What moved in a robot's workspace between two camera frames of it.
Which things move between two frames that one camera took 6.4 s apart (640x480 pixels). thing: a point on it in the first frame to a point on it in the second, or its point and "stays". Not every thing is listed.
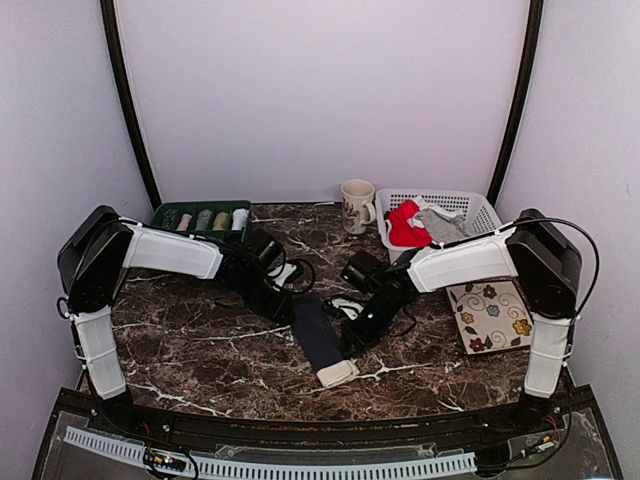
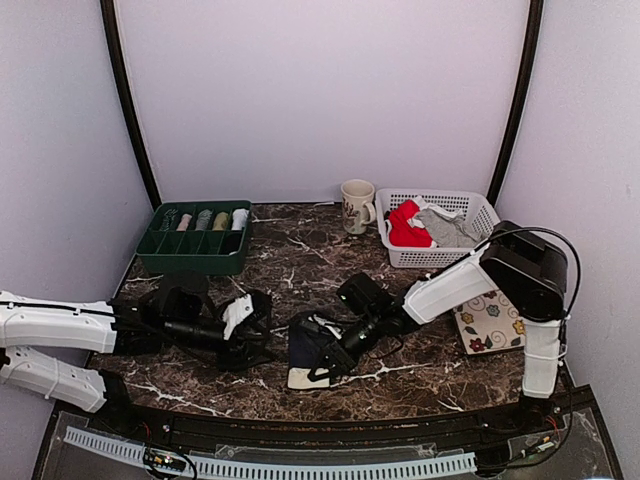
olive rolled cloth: x=220 y=222 stays
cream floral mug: x=359 y=209 stays
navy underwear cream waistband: x=318 y=340 to x=305 y=350
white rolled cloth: x=239 y=218 stays
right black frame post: x=536 y=17 stays
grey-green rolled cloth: x=203 y=220 stays
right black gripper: x=362 y=341 to x=339 y=356
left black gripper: x=279 y=308 to x=236 y=357
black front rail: x=113 y=415 stays
